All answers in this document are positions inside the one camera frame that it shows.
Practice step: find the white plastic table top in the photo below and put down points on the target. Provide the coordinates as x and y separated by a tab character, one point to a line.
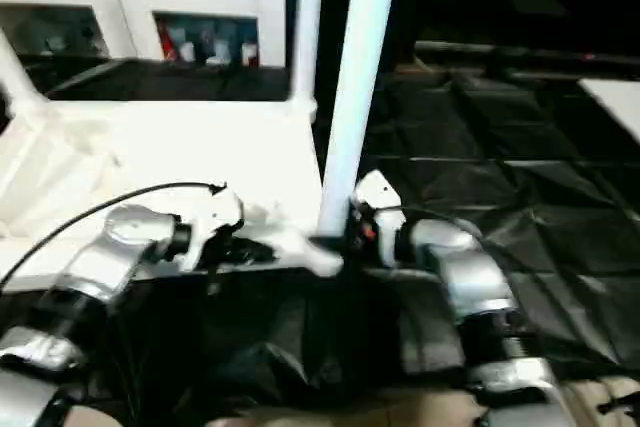
150	147

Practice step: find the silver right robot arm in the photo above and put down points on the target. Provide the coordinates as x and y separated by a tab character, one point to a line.
470	267

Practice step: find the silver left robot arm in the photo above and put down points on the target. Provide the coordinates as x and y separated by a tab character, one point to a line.
100	257

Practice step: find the black plastic mat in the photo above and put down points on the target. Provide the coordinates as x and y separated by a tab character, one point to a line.
500	172

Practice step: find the white cup with red label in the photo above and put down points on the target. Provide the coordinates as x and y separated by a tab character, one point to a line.
250	54

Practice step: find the red white bottle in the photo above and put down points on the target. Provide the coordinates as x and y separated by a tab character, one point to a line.
170	44

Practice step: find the black television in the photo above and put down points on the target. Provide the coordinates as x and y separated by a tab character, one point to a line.
525	49

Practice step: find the white flat board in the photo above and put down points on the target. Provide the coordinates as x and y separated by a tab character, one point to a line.
615	102

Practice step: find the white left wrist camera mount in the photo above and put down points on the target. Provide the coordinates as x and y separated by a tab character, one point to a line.
215	217

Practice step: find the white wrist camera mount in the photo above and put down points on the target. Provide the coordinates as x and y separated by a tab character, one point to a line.
215	217
380	192

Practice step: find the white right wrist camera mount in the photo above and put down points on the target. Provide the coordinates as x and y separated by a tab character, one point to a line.
380	192

